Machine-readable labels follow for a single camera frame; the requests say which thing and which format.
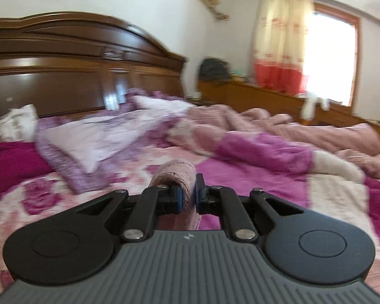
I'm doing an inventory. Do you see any pink knit cardigan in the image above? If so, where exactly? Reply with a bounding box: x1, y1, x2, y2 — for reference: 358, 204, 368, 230
149, 159, 201, 231

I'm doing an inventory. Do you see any lilac ruffled pillow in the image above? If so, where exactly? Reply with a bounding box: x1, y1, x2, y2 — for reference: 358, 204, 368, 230
35, 95, 193, 194

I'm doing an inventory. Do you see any wooden side cabinet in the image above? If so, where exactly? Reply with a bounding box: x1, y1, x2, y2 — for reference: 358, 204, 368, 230
198, 80, 380, 135

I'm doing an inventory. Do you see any dark bag on cabinet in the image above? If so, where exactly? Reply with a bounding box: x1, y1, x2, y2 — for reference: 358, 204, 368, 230
198, 58, 231, 80

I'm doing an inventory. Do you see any white plush toy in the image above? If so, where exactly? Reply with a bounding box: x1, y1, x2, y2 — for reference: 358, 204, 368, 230
300, 93, 330, 121

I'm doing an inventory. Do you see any magenta patchwork quilt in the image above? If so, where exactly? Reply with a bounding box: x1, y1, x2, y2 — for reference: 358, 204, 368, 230
0, 104, 380, 295

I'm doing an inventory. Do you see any dusty pink blanket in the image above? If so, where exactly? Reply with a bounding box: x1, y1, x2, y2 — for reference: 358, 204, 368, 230
183, 104, 380, 179

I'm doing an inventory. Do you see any magenta pillow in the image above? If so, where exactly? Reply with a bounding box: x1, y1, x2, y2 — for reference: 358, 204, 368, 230
0, 141, 53, 200

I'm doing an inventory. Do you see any white crumpled cloth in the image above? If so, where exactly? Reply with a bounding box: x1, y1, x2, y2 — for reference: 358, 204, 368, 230
0, 104, 38, 143

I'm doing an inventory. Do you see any red white curtain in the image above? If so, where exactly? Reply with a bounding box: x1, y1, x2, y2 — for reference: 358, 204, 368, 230
253, 0, 314, 96

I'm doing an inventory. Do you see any dark wooden headboard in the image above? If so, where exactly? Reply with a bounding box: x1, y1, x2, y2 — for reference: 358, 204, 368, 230
0, 12, 186, 117

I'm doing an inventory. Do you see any window with wooden frame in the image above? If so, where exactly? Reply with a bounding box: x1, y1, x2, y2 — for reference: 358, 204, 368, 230
303, 2, 360, 108

